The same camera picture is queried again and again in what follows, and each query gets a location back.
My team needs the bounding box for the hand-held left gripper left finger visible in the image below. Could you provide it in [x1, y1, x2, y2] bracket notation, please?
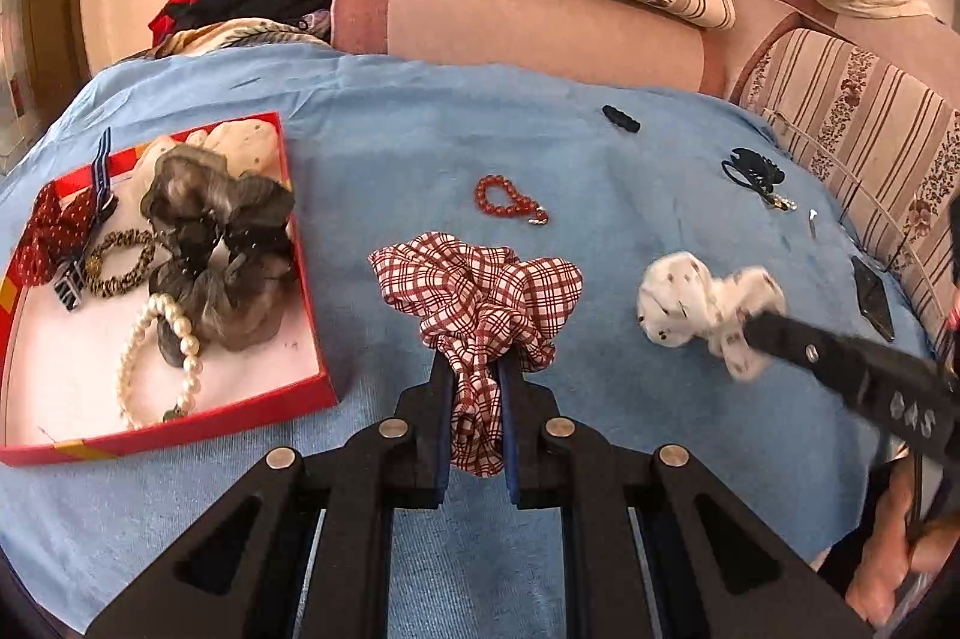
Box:
[86, 350, 457, 639]

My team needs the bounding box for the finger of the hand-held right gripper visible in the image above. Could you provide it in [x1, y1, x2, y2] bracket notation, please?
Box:
[742, 309, 960, 464]

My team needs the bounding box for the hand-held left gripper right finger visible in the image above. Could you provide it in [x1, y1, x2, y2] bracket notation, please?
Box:
[495, 354, 875, 639]

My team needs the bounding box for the red plaid scrunchie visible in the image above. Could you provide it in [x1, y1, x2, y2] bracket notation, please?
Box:
[367, 232, 584, 477]

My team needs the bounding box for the white cherry print scrunchie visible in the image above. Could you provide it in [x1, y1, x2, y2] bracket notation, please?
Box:
[636, 250, 788, 383]

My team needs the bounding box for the red cardboard box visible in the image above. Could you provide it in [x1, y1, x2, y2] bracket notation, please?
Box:
[0, 110, 340, 467]

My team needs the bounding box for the white polka dot scrunchie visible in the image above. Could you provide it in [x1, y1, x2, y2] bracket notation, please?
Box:
[184, 118, 284, 179]

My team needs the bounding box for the blue striped strap wristwatch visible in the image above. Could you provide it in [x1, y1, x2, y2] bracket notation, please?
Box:
[51, 127, 121, 312]

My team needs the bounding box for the person's right hand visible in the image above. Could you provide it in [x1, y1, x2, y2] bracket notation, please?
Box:
[847, 459, 960, 629]

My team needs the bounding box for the flat black barrette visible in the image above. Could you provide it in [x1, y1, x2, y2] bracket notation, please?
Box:
[851, 256, 897, 342]

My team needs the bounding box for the striped floral seat cushion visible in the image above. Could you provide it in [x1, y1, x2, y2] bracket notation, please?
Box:
[739, 28, 960, 355]

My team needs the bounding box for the light blue blanket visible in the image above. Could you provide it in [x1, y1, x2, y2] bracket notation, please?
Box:
[0, 43, 938, 639]

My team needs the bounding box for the grey sheer scrunchie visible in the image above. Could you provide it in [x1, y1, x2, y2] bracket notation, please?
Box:
[140, 142, 297, 353]

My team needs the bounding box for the pink sofa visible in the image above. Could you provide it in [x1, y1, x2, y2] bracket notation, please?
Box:
[330, 0, 960, 107]

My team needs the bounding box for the red polka dot bow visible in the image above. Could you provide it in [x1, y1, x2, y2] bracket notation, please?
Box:
[15, 183, 102, 287]

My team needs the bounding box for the cream patterned scarf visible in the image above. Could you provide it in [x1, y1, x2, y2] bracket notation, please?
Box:
[154, 16, 331, 59]

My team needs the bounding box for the red garment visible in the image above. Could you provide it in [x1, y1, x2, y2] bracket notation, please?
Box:
[148, 0, 203, 40]

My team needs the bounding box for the wooden door with stained glass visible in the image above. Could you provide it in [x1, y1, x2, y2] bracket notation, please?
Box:
[0, 0, 87, 160]

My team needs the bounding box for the red bead bracelet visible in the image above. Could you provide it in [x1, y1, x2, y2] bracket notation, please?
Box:
[474, 174, 550, 227]

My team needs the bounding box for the white pearl bracelet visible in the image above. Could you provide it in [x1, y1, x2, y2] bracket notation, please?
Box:
[116, 292, 203, 431]

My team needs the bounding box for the leopard print hair tie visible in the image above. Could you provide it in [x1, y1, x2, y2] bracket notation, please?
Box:
[82, 228, 157, 299]

